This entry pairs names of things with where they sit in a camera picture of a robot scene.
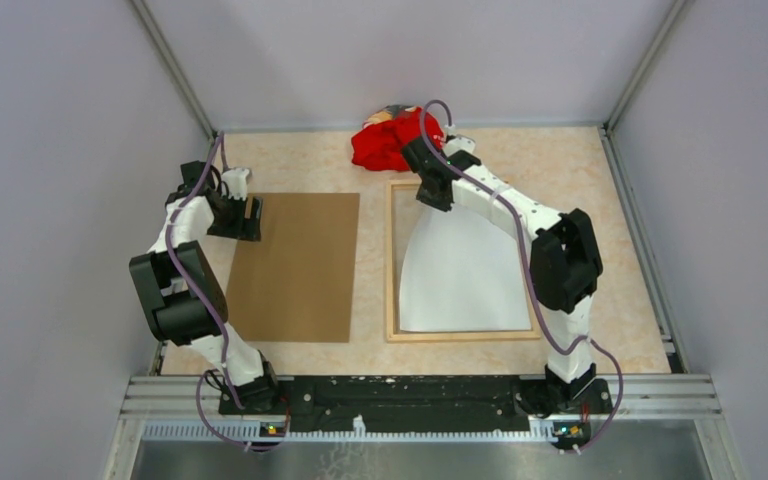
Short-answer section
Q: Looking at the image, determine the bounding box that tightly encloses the light wooden picture frame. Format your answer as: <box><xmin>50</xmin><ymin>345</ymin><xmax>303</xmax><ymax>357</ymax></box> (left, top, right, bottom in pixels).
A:
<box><xmin>385</xmin><ymin>180</ymin><xmax>541</xmax><ymax>343</ymax></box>

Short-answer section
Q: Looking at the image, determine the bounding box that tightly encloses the brown cardboard backing board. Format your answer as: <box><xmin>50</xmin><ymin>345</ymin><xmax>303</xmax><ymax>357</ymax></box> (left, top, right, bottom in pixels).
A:
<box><xmin>226</xmin><ymin>193</ymin><xmax>360</xmax><ymax>343</ymax></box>

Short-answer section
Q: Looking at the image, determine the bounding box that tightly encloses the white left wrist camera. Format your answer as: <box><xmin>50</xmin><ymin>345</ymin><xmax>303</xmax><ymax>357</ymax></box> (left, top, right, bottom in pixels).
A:
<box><xmin>221</xmin><ymin>167</ymin><xmax>252</xmax><ymax>200</ymax></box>

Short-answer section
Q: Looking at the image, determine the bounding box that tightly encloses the printed colour photo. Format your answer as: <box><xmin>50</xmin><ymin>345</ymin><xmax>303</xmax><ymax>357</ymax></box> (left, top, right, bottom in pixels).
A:
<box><xmin>398</xmin><ymin>205</ymin><xmax>533</xmax><ymax>333</ymax></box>

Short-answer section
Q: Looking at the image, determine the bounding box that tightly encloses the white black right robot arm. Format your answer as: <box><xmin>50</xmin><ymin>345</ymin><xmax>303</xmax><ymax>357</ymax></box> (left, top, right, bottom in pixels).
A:
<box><xmin>401</xmin><ymin>135</ymin><xmax>603</xmax><ymax>412</ymax></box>

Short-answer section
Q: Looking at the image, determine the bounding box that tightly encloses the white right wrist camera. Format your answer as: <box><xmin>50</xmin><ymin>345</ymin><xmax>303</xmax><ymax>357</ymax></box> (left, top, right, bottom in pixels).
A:
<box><xmin>443</xmin><ymin>134</ymin><xmax>476</xmax><ymax>157</ymax></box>

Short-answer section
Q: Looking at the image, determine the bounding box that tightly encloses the red crumpled cloth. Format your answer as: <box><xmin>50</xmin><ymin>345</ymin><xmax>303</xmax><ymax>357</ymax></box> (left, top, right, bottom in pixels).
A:
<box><xmin>351</xmin><ymin>105</ymin><xmax>422</xmax><ymax>172</ymax></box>

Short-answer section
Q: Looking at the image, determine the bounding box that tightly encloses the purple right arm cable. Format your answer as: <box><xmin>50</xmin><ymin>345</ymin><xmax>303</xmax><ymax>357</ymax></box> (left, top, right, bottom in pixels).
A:
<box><xmin>418</xmin><ymin>99</ymin><xmax>625</xmax><ymax>455</ymax></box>

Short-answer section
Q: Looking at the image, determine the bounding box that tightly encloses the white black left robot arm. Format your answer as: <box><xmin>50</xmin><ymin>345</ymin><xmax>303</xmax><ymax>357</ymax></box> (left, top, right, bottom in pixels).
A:
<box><xmin>129</xmin><ymin>161</ymin><xmax>281</xmax><ymax>414</ymax></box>

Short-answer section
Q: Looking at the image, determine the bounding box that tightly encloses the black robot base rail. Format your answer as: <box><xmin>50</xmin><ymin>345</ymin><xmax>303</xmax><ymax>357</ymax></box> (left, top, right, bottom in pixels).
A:
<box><xmin>218</xmin><ymin>375</ymin><xmax>613</xmax><ymax>433</ymax></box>

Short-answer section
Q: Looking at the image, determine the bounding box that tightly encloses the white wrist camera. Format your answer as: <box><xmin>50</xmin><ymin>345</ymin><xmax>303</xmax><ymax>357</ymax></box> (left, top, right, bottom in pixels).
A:
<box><xmin>443</xmin><ymin>134</ymin><xmax>476</xmax><ymax>157</ymax></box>
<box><xmin>221</xmin><ymin>167</ymin><xmax>252</xmax><ymax>200</ymax></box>

